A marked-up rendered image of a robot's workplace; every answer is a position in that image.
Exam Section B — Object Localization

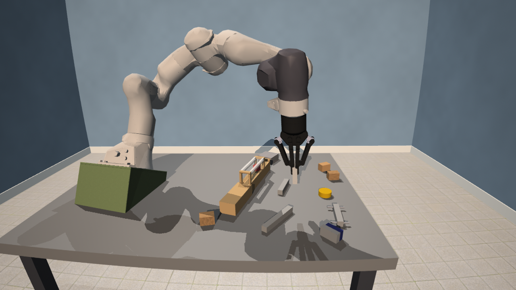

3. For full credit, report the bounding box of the yellow short cylinder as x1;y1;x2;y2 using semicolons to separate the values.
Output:
318;188;332;198

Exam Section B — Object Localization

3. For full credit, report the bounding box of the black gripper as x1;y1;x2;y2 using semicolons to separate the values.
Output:
274;114;314;184

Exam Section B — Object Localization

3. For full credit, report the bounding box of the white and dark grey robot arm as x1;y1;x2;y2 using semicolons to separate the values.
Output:
97;27;313;170

